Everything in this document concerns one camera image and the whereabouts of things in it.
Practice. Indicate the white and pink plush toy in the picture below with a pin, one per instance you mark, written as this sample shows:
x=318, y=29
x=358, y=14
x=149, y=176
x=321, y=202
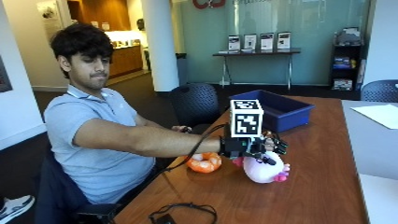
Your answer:
x=261, y=171

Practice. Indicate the blue plastic bin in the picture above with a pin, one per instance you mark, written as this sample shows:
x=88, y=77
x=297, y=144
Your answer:
x=286, y=115

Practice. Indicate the white marker cube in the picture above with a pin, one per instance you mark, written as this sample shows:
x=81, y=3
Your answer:
x=247, y=119

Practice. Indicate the orange shrimp plush toy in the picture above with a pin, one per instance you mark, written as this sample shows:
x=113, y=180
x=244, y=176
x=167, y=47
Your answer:
x=204, y=162

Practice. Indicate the black mesh chair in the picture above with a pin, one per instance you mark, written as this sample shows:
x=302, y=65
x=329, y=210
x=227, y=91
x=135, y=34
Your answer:
x=195, y=102

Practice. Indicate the white paper sheet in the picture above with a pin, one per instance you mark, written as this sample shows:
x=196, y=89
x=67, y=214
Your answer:
x=380, y=115

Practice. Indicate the black shelf unit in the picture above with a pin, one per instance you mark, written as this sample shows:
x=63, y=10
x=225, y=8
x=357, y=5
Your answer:
x=346, y=73

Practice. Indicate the dark narrow side table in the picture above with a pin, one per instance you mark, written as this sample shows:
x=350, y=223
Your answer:
x=257, y=53

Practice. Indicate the grey mesh chair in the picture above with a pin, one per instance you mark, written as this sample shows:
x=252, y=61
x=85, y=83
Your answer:
x=381, y=90

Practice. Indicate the framed display sheet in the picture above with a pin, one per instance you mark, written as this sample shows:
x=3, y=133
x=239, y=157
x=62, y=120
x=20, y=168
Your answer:
x=284, y=40
x=233, y=43
x=249, y=41
x=267, y=41

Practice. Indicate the grey trash bin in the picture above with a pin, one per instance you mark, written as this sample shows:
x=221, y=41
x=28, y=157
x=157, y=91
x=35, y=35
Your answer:
x=181, y=68

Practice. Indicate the small black device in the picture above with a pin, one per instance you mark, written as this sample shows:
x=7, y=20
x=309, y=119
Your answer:
x=165, y=219

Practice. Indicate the the person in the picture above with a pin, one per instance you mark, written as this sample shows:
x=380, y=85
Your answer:
x=99, y=133

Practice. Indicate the wooden counter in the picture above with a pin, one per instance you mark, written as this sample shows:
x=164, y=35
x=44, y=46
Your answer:
x=127, y=60

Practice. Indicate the dark blue office chair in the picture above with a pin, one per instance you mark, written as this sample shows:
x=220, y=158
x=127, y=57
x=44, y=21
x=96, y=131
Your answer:
x=58, y=193

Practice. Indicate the white sneaker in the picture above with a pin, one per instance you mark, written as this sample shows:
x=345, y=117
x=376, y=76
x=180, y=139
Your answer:
x=15, y=207

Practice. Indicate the dark wall picture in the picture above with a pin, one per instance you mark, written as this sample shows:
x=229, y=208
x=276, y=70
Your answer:
x=4, y=76

